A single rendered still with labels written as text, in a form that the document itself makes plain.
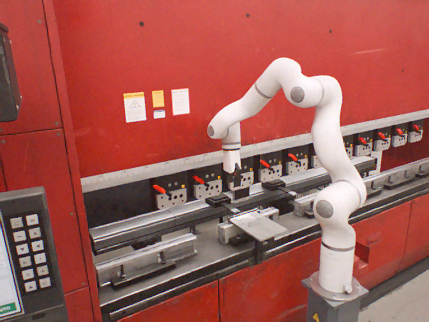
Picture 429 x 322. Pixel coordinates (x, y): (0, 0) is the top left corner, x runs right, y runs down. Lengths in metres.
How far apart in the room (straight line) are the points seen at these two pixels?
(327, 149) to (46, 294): 0.93
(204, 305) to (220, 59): 1.20
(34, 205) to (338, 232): 0.95
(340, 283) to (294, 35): 1.22
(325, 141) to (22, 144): 0.97
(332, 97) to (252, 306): 1.30
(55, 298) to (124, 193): 1.32
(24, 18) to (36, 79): 0.17
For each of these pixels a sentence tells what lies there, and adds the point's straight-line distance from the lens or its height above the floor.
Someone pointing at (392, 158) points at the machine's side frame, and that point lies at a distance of 3.94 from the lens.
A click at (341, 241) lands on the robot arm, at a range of 1.39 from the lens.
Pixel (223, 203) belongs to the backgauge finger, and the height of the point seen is 1.00.
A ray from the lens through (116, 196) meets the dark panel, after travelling 2.25.
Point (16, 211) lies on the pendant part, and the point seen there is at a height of 1.57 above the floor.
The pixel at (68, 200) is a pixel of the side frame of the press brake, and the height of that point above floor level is 1.40.
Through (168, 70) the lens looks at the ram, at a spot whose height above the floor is 1.80.
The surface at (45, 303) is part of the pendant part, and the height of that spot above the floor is 1.33.
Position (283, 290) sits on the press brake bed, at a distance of 2.32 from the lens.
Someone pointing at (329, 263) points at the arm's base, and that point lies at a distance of 1.44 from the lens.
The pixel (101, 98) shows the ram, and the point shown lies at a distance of 1.53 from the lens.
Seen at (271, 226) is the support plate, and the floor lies 1.00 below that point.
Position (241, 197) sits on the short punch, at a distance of 2.01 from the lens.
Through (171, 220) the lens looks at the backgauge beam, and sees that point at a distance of 2.12.
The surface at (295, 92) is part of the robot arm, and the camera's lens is 1.25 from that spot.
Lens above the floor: 1.89
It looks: 18 degrees down
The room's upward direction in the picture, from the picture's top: 2 degrees counter-clockwise
